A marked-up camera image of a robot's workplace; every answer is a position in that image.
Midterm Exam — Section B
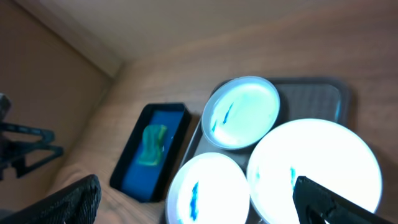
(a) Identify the black tray with blue liquid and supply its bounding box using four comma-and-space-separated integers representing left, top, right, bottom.
109, 103, 192, 203

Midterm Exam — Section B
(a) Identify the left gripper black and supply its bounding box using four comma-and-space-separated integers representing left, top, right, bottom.
1, 93, 101, 224

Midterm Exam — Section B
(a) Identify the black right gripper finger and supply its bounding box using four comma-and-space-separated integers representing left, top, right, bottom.
293, 176, 392, 224

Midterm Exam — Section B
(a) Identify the small white plate far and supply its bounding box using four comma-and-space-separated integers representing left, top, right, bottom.
201, 76, 280, 150

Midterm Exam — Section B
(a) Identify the green sponge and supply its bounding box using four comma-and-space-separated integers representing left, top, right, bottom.
138, 124, 167, 166

